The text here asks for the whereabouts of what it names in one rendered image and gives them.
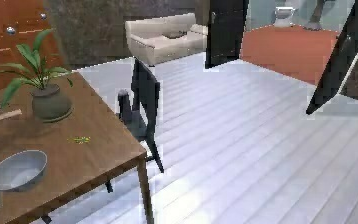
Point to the black dining chair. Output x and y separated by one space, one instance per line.
145 96

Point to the cream sofa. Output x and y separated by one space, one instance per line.
163 41

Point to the dark cushion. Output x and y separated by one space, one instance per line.
174 34

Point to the small yellow green item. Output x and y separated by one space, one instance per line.
80 139

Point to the wooden stick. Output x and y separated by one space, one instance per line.
2 116

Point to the black room door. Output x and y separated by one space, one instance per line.
225 31

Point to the white toilet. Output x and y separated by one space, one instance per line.
283 16

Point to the green house plant in pot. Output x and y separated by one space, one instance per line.
50 101

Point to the grey bowl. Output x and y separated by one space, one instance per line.
18 170

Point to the brown wooden dining table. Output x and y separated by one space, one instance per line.
87 133

